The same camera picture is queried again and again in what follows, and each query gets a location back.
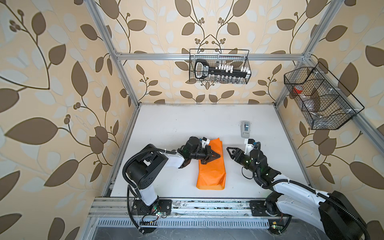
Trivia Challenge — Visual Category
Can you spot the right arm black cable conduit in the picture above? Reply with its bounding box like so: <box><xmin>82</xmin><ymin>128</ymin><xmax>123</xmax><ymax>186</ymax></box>
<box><xmin>269</xmin><ymin>178</ymin><xmax>371</xmax><ymax>240</ymax></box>

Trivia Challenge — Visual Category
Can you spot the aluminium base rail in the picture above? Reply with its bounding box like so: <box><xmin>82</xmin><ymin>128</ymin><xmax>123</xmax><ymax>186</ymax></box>
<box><xmin>88</xmin><ymin>198</ymin><xmax>324</xmax><ymax>230</ymax></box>

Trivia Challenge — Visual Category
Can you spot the black wire basket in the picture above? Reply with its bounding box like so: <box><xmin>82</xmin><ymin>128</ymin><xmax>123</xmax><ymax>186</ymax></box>
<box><xmin>189</xmin><ymin>48</ymin><xmax>252</xmax><ymax>85</ymax></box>
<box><xmin>284</xmin><ymin>62</ymin><xmax>365</xmax><ymax>130</ymax></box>

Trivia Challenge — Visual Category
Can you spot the black tool set in basket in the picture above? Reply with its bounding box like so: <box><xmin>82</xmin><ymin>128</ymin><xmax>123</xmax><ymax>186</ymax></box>
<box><xmin>192</xmin><ymin>59</ymin><xmax>252</xmax><ymax>81</ymax></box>

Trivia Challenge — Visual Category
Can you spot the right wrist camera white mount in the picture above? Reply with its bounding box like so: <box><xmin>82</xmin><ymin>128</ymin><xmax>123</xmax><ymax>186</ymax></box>
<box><xmin>245</xmin><ymin>139</ymin><xmax>260</xmax><ymax>156</ymax></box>

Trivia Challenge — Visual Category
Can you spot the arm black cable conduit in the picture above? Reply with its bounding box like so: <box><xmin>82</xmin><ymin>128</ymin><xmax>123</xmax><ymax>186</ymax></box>
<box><xmin>121</xmin><ymin>147</ymin><xmax>178</xmax><ymax>235</ymax></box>
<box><xmin>269</xmin><ymin>178</ymin><xmax>371</xmax><ymax>240</ymax></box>

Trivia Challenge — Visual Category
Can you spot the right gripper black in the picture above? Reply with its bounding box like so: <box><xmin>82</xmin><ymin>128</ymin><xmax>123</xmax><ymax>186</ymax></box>
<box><xmin>227</xmin><ymin>146</ymin><xmax>259</xmax><ymax>177</ymax></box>

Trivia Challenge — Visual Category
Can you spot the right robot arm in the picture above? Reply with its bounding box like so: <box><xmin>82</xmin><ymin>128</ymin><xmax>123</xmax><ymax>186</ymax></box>
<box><xmin>227</xmin><ymin>146</ymin><xmax>371</xmax><ymax>240</ymax></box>

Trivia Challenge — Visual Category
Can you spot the black wire basket centre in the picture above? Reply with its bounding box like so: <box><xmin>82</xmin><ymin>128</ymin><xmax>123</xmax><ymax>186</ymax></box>
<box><xmin>189</xmin><ymin>48</ymin><xmax>252</xmax><ymax>85</ymax></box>

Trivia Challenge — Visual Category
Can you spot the white tape dispenser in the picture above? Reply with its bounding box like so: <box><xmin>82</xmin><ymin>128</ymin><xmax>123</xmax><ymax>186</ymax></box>
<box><xmin>241</xmin><ymin>121</ymin><xmax>251</xmax><ymax>139</ymax></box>

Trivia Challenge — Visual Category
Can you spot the orange wrapping paper sheet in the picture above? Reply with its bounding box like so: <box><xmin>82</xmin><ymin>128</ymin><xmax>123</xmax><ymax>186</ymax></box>
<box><xmin>196</xmin><ymin>138</ymin><xmax>226</xmax><ymax>191</ymax></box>

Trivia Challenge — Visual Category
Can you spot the black wire basket right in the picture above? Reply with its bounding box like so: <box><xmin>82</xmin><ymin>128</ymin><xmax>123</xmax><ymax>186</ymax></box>
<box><xmin>284</xmin><ymin>62</ymin><xmax>365</xmax><ymax>130</ymax></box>

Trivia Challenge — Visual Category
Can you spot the red capped item in basket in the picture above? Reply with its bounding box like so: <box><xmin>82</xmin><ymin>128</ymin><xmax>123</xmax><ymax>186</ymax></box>
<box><xmin>293</xmin><ymin>85</ymin><xmax>304</xmax><ymax>95</ymax></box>

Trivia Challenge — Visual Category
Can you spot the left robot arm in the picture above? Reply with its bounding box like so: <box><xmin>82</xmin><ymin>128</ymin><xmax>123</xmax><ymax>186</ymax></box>
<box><xmin>122</xmin><ymin>137</ymin><xmax>226</xmax><ymax>216</ymax></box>

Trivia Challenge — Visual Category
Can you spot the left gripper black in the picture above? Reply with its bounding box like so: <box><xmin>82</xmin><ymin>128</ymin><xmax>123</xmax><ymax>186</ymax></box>
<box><xmin>190</xmin><ymin>145</ymin><xmax>222</xmax><ymax>164</ymax></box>

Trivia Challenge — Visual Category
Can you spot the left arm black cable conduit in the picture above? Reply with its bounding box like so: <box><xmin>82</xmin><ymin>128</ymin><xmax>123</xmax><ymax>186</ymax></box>
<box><xmin>121</xmin><ymin>147</ymin><xmax>178</xmax><ymax>235</ymax></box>

